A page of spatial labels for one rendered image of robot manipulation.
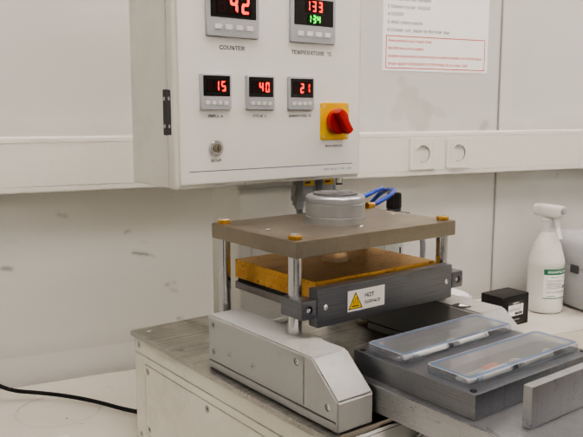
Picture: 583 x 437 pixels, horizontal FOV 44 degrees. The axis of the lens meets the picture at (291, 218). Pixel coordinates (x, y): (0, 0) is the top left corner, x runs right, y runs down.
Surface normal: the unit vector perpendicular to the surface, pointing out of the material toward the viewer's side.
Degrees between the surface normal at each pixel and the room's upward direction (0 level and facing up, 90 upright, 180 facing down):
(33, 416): 0
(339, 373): 41
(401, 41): 90
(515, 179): 90
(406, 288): 90
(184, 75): 90
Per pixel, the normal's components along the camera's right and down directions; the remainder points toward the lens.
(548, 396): 0.61, 0.11
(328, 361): 0.39, -0.68
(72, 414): 0.00, -0.99
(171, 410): -0.80, 0.09
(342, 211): 0.21, 0.14
